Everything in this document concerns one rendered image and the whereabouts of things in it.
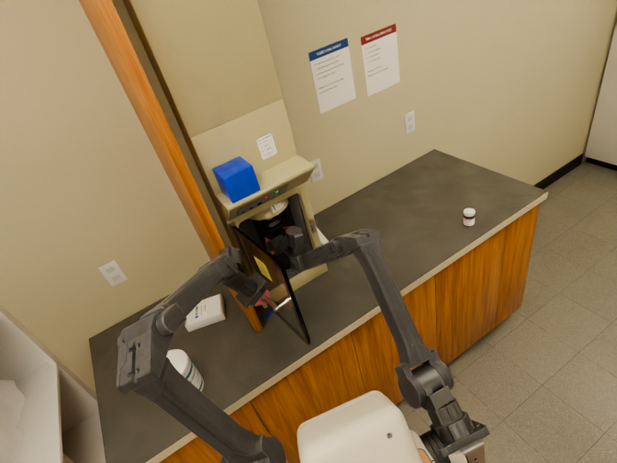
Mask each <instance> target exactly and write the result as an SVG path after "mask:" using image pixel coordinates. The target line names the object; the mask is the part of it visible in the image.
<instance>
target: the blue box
mask: <svg viewBox="0 0 617 463"><path fill-rule="evenodd" d="M212 171H213V173H214V175H215V177H216V179H217V181H218V184H219V188H220V190H221V192H222V193H223V194H224V195H225V196H226V197H227V198H228V200H229V201H230V202H231V203H232V204H234V203H236V202H238V201H240V200H242V199H244V198H247V197H248V196H250V195H252V194H254V193H256V192H258V191H260V190H261V188H260V186H259V183H258V180H257V177H256V174H255V172H254V170H253V167H252V165H251V164H249V163H248V162H247V161H246V160H244V159H243V158H242V157H240V156H239V157H236V158H234V159H232V160H230V161H228V162H226V163H224V164H221V165H219V166H217V167H215V168H213V169H212Z"/></svg>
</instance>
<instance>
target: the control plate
mask: <svg viewBox="0 0 617 463"><path fill-rule="evenodd" d="M288 185H289V184H287V185H285V186H282V187H280V188H278V189H277V190H275V191H274V192H272V193H270V194H268V195H266V196H264V197H262V198H259V199H257V200H255V201H254V202H252V203H250V204H248V205H246V206H244V207H242V208H240V209H238V212H237V217H239V216H240V215H242V214H244V213H245V212H247V211H249V210H250V208H251V207H253V208H256V207H258V206H257V204H258V203H260V202H262V204H263V203H265V202H267V201H266V200H267V199H268V201H269V200H271V199H273V198H272V197H274V198H276V197H278V196H279V193H280V195H281V194H283V193H285V192H286V189H287V187H288ZM276 191H278V192H276ZM275 192H276V193H275ZM265 197H267V198H265ZM262 204H261V205H262ZM242 212H243V213H242Z"/></svg>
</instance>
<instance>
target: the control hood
mask: <svg viewBox="0 0 617 463"><path fill-rule="evenodd" d="M314 168H315V165H314V164H312V163H310V162H309V161H307V160H305V159H303V158H302V157H300V156H298V155H297V156H294V157H292V158H290V159H288V160H286V161H284V162H282V163H280V164H278V165H276V166H274V167H272V168H270V169H268V170H266V171H264V172H261V173H260V174H258V175H256V177H257V180H258V183H259V186H260V188H261V190H260V191H258V192H256V193H254V194H252V195H250V196H248V197H247V198H244V199H242V200H240V201H238V202H236V203H234V204H232V203H231V202H230V201H229V200H228V198H227V197H226V196H225V195H224V194H223V193H222V192H220V193H218V194H217V195H216V198H217V200H218V203H219V205H220V208H221V210H222V212H223V214H224V217H225V219H226V220H227V221H230V220H233V219H235V218H237V212H238V209H240V208H242V207H244V206H246V205H248V204H250V203H252V202H254V201H255V200H257V199H259V198H262V197H264V196H266V195H268V194H270V193H272V192H274V191H275V190H277V189H278V188H280V187H282V186H285V185H287V184H289V185H288V187H287V189H286V192H287V191H289V190H291V189H293V188H295V187H296V186H299V185H301V184H303V183H305V182H307V181H308V180H309V177H310V175H311V174H312V172H313V170H314ZM286 192H285V193H286Z"/></svg>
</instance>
